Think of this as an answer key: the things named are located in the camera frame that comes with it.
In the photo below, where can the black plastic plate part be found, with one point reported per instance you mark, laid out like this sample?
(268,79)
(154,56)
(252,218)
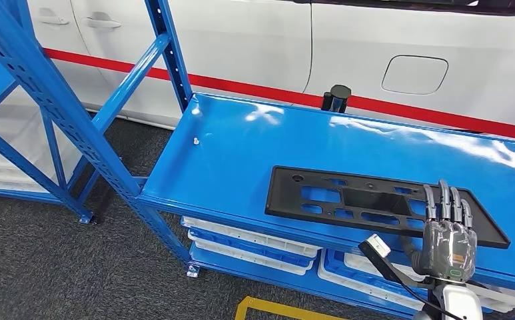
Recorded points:
(288,194)

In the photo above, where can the white car body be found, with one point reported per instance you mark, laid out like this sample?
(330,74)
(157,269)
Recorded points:
(239,44)

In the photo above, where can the red barrier belt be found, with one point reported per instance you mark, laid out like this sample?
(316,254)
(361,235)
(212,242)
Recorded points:
(239,87)

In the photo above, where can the yellow tape square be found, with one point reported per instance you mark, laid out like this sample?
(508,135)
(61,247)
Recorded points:
(283,309)

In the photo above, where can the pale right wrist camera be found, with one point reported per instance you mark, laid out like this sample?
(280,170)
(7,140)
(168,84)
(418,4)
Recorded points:
(377,245)

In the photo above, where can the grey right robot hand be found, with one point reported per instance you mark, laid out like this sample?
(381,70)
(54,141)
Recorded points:
(449,252)

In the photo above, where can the white plastic crate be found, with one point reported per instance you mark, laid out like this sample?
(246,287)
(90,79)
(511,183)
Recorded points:
(19,128)
(1,170)
(367,265)
(248,236)
(248,261)
(354,296)

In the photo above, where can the black barrier post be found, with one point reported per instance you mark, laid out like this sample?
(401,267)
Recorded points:
(336,98)

